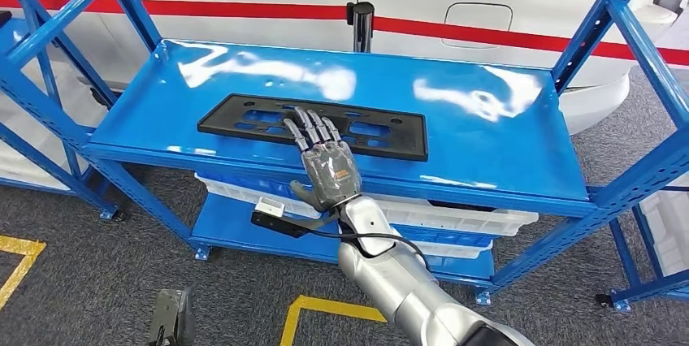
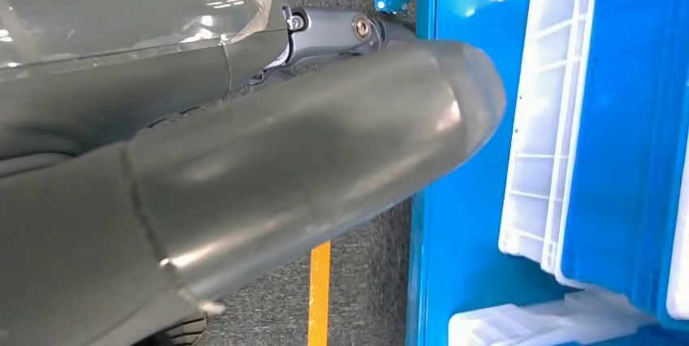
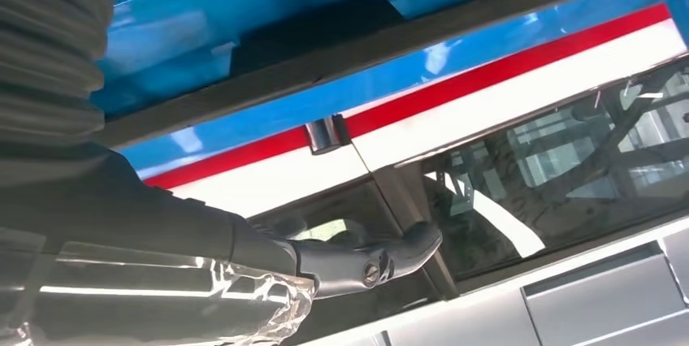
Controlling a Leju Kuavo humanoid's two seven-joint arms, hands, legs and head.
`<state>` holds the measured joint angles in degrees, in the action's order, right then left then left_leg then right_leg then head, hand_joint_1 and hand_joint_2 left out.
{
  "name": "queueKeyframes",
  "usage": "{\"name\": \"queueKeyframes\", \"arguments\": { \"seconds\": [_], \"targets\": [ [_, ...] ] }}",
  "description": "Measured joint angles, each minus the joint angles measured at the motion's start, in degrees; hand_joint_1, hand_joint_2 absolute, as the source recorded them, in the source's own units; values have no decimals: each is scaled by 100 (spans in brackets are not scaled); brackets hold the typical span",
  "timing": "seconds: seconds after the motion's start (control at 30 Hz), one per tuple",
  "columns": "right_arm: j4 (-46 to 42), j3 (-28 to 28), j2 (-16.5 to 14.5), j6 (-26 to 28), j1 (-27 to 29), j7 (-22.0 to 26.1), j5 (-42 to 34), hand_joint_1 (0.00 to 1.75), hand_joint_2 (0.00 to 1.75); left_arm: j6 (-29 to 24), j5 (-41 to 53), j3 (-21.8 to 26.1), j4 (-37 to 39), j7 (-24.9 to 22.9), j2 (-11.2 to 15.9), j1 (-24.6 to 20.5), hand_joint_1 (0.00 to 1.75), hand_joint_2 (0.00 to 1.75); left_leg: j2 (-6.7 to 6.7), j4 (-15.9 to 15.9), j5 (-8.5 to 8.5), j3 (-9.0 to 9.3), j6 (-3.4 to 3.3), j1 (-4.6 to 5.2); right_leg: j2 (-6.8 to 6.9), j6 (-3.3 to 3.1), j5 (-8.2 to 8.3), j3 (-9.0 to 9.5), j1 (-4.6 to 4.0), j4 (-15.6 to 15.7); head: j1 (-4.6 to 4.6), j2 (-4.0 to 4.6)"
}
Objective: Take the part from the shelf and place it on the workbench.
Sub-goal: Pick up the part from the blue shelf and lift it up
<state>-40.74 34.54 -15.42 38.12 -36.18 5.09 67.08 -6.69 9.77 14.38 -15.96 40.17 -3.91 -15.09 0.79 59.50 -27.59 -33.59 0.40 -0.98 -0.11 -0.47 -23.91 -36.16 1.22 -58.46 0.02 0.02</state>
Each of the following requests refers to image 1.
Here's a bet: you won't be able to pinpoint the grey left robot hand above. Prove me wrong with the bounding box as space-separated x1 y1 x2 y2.
180 284 198 346

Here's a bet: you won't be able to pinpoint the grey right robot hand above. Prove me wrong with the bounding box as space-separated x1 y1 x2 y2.
282 107 363 214

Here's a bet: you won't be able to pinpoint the black plastic mounting plate part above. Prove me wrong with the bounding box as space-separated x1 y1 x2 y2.
197 93 430 162

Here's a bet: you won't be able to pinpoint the blue metal shelf rack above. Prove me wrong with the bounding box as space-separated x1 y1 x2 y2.
594 171 689 314
0 6 130 222
0 0 689 307

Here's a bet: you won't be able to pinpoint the white plastic crate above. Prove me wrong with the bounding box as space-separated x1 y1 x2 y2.
194 172 324 220
366 192 540 237
414 241 494 261

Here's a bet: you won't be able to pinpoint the red barrier belt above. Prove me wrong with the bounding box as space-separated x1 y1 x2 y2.
0 0 350 22
372 15 689 68

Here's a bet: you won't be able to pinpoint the stacked white plastic crates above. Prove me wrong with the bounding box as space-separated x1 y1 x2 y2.
640 171 689 278
0 58 109 192

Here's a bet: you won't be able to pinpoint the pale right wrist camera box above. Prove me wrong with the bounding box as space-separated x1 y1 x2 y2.
253 197 286 220

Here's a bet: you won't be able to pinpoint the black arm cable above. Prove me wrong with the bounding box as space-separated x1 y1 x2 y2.
301 227 431 273

